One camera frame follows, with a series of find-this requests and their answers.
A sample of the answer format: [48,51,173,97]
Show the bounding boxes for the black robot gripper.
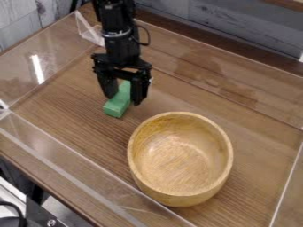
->
[90,29,152,106]

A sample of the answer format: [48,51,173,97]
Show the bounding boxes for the green rectangular block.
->
[102,81,130,118]

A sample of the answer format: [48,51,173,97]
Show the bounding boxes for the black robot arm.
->
[90,0,152,106]

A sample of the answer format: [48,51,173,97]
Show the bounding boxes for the brown wooden bowl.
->
[126,112,235,207]

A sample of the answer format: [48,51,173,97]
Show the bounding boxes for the clear acrylic tray walls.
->
[0,8,303,227]

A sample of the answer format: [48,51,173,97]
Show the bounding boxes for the clear acrylic corner bracket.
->
[74,11,104,47]

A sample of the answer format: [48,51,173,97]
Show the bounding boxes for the black metal bracket with screw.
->
[25,199,68,227]

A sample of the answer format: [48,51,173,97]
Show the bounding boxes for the black cable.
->
[0,198,28,227]

